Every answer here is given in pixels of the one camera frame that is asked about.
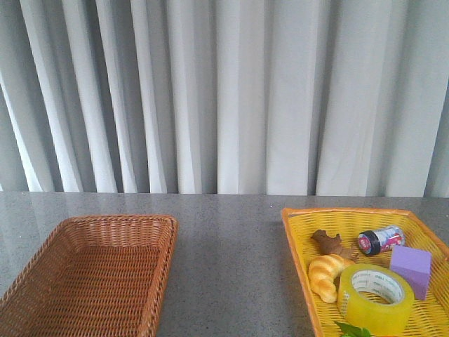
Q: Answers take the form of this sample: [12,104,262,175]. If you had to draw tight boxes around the orange toy carrot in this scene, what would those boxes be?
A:
[335,321,372,337]

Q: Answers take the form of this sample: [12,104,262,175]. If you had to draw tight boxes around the yellow tape roll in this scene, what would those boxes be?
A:
[337,263,415,336]

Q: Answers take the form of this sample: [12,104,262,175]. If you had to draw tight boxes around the small lying jar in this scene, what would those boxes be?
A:
[357,225,406,256]

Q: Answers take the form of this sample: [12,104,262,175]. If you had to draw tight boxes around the purple foam block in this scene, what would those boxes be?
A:
[389,246,432,300]

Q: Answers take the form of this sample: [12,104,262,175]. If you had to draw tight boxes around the brown wicker basket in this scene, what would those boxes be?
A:
[1,214,179,336]

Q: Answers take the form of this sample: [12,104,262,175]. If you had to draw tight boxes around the grey pleated curtain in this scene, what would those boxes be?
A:
[1,1,448,197]

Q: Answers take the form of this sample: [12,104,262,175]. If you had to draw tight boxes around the toy croissant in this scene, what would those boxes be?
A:
[308,254,355,303]

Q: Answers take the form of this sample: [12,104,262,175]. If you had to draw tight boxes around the yellow woven basket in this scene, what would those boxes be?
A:
[282,208,448,336]

